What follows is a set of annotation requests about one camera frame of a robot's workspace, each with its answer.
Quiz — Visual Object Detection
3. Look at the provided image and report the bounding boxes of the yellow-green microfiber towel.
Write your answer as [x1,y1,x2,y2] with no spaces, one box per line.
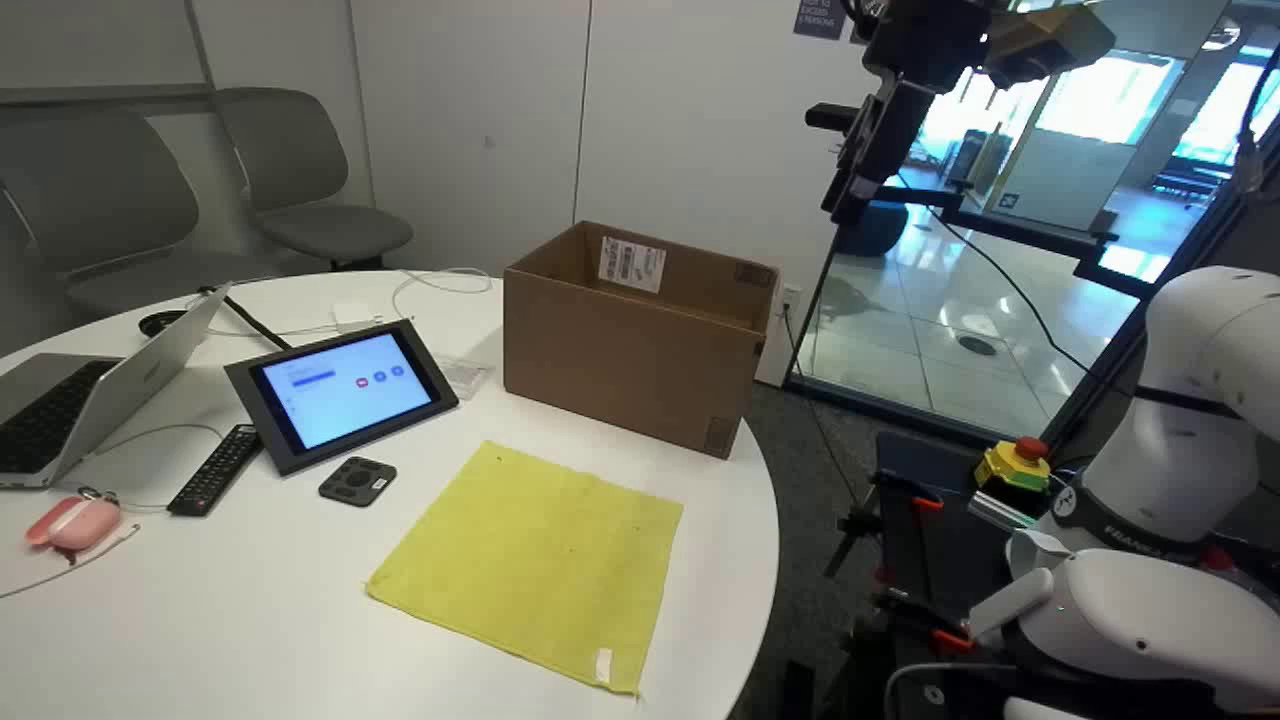
[363,443,684,695]

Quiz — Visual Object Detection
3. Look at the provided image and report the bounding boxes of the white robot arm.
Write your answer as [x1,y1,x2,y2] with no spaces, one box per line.
[963,265,1280,715]

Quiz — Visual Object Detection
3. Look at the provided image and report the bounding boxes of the brown cardboard box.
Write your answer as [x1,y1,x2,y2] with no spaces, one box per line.
[506,220,775,458]

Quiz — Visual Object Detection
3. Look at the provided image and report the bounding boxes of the small black phone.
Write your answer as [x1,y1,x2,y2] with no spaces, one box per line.
[322,458,398,507]

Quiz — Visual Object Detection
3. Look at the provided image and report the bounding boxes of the black tablet with lit screen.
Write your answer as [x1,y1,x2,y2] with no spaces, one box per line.
[224,319,462,475]

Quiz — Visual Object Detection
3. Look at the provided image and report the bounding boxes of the red yellow emergency stop button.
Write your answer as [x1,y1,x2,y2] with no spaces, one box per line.
[972,436,1054,492]

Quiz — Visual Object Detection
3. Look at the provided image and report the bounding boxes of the grey office chair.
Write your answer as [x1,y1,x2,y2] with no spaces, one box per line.
[218,87,411,267]

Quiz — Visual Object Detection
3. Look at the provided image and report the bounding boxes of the black remote control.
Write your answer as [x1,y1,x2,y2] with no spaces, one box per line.
[169,423,266,518]

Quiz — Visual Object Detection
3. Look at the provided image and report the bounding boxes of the silver open laptop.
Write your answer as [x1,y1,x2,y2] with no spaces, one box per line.
[0,298,219,488]

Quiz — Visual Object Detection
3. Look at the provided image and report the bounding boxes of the pink earbuds case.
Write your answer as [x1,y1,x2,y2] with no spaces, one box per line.
[23,496,123,553]

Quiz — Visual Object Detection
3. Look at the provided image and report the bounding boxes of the black cable on table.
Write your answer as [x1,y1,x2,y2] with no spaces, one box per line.
[135,283,297,355]

